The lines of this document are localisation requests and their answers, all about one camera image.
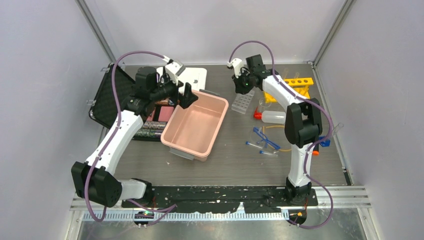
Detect blue capped test tube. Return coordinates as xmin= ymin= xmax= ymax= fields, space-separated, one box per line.
xmin=259 ymin=150 xmax=278 ymax=157
xmin=245 ymin=141 xmax=263 ymax=150

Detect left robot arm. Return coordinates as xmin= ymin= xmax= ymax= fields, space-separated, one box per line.
xmin=71 ymin=62 xmax=198 ymax=208

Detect small blue object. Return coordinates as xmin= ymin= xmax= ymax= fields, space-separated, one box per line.
xmin=319 ymin=136 xmax=331 ymax=148

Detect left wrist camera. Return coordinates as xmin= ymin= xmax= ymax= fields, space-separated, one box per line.
xmin=162 ymin=55 xmax=186 ymax=85

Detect small glass beaker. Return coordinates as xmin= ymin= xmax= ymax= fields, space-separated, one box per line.
xmin=257 ymin=98 xmax=272 ymax=112

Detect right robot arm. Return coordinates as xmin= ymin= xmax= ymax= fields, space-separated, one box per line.
xmin=227 ymin=54 xmax=323 ymax=205

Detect black poker chip case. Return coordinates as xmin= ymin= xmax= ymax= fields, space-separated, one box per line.
xmin=88 ymin=63 xmax=176 ymax=143

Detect blue safety glasses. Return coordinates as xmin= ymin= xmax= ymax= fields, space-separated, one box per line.
xmin=251 ymin=126 xmax=281 ymax=150

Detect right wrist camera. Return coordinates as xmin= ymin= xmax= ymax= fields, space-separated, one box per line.
xmin=226 ymin=58 xmax=244 ymax=78

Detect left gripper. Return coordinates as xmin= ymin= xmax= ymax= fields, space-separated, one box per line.
xmin=150 ymin=72 xmax=198 ymax=109

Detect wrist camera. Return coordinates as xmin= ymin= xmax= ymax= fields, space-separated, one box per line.
xmin=162 ymin=55 xmax=186 ymax=85
xmin=226 ymin=58 xmax=244 ymax=78

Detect pink plastic bin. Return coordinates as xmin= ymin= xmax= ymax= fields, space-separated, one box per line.
xmin=160 ymin=90 xmax=229 ymax=162

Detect white bin lid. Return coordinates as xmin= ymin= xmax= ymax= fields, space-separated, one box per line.
xmin=176 ymin=66 xmax=207 ymax=91

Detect yellow rubber tube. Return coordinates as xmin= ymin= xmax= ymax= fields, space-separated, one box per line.
xmin=262 ymin=124 xmax=292 ymax=153

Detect yellow test tube rack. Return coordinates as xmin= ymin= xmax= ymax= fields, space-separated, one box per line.
xmin=263 ymin=77 xmax=314 ymax=103

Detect clear tube rack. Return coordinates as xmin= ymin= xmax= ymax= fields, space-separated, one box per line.
xmin=231 ymin=90 xmax=255 ymax=115

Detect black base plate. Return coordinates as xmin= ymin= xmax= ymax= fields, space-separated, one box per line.
xmin=122 ymin=185 xmax=318 ymax=214

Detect black flashlight orange end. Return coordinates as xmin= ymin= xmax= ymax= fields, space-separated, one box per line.
xmin=312 ymin=144 xmax=320 ymax=156

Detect white wash bottle red cap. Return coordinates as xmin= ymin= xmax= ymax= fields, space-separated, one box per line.
xmin=253 ymin=109 xmax=286 ymax=125

